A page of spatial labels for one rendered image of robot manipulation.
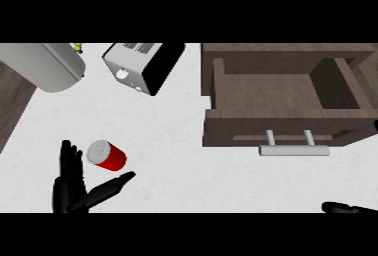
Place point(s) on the pale grey rounded appliance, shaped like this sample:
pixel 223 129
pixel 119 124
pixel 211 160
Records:
pixel 41 65

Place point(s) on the brown wooden drawer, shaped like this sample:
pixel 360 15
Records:
pixel 285 106

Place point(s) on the small yellow object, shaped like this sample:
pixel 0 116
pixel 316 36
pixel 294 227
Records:
pixel 77 47

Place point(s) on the brown wooden cabinet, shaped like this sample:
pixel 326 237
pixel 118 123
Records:
pixel 274 53

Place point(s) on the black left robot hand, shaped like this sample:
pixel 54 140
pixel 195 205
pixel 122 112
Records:
pixel 69 186

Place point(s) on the silver and black toaster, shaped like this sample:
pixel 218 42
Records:
pixel 142 65

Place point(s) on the red can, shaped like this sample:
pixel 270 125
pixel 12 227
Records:
pixel 106 156

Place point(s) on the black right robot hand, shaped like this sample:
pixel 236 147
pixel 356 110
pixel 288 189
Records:
pixel 339 207

